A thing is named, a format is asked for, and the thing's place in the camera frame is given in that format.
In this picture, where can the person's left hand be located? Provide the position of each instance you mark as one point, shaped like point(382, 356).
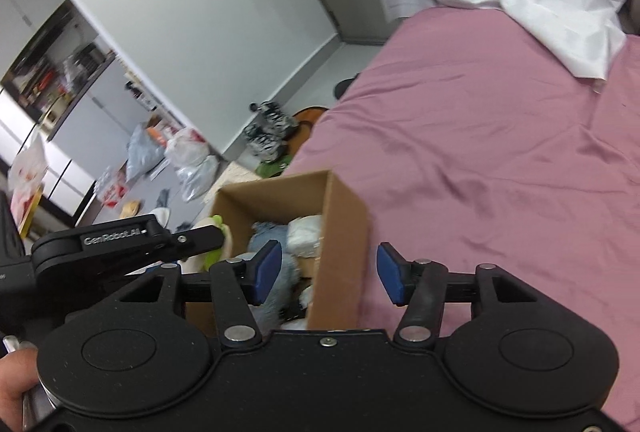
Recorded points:
point(15, 377)

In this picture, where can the green white plush toy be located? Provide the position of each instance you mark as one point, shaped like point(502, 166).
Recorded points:
point(217, 259)

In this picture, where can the orange round stool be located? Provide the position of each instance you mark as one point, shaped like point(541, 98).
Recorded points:
point(307, 126)

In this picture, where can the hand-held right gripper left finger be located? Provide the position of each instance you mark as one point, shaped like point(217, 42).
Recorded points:
point(265, 272)

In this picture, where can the white cabinet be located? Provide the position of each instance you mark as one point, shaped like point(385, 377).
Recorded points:
point(110, 121)

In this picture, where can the brown cardboard box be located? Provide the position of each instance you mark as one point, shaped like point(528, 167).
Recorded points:
point(345, 232)

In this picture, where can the pink bed sheet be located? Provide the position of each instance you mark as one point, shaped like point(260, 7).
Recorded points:
point(500, 187)

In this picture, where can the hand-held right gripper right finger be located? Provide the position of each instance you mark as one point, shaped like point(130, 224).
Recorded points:
point(392, 274)

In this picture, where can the cluttered dark shelf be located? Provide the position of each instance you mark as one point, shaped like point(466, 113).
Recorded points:
point(55, 66)

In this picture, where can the blue grey plush toy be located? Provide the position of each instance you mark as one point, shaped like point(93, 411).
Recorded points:
point(267, 232)

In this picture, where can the green slipper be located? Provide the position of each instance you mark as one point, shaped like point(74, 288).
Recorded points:
point(272, 168)

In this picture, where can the grey plastic bag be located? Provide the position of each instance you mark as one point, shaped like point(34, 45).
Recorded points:
point(142, 154)

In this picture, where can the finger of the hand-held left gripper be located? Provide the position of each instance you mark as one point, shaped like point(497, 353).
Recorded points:
point(115, 242)

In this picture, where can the white printed hanging bag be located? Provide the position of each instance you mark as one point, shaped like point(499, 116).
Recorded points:
point(27, 177)

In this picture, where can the red white snack packets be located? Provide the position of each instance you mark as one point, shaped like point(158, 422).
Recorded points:
point(111, 189)

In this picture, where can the clear crumpled plastic bag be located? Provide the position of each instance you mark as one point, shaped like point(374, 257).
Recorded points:
point(197, 179)

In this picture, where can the white red plastic bag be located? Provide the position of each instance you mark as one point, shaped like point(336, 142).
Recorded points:
point(187, 146)

